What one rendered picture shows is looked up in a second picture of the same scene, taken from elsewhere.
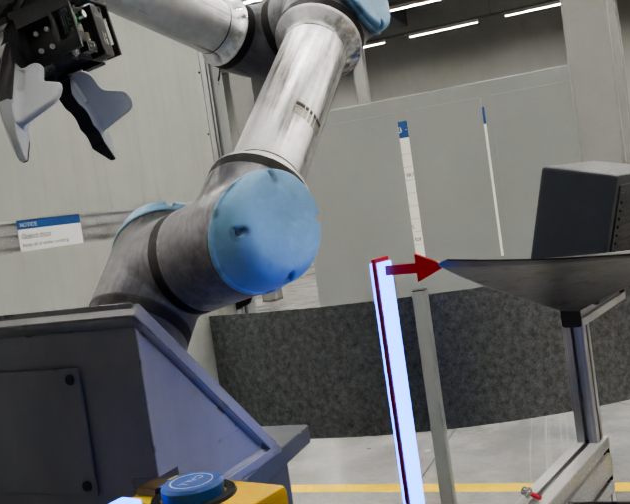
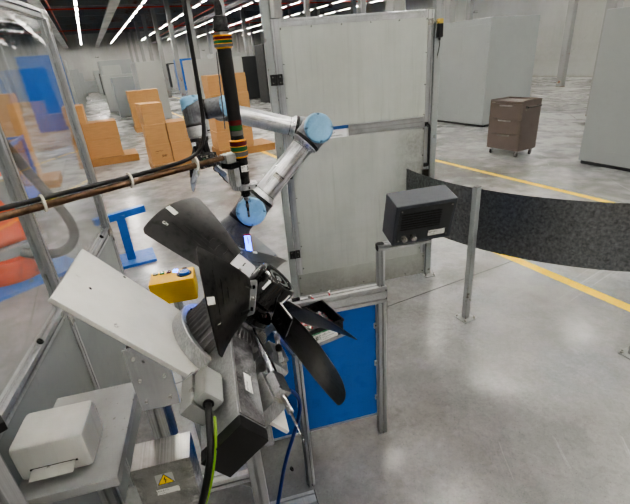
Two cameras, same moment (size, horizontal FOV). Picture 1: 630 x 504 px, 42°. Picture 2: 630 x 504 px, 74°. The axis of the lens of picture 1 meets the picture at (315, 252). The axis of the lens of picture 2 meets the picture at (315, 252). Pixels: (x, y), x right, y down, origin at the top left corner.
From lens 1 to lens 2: 134 cm
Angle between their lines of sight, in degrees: 47
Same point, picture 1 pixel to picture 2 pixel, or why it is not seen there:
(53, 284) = (333, 152)
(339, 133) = not seen: outside the picture
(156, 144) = (392, 92)
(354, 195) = not seen: outside the picture
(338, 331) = not seen: hidden behind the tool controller
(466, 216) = not seen: outside the picture
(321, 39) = (295, 148)
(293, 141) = (269, 185)
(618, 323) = (578, 230)
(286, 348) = not seen: hidden behind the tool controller
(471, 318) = (498, 205)
